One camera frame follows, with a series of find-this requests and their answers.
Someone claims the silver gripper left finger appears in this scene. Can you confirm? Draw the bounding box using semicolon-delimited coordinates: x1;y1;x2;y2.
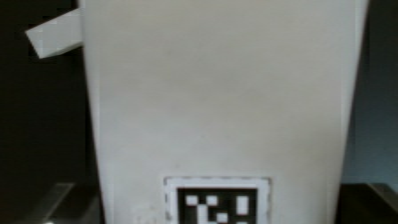
27;183;103;224

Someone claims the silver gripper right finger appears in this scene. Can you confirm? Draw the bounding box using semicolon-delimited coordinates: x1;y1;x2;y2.
336;183;398;224

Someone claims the white block with markers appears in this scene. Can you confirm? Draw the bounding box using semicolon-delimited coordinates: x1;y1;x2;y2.
78;0;370;224

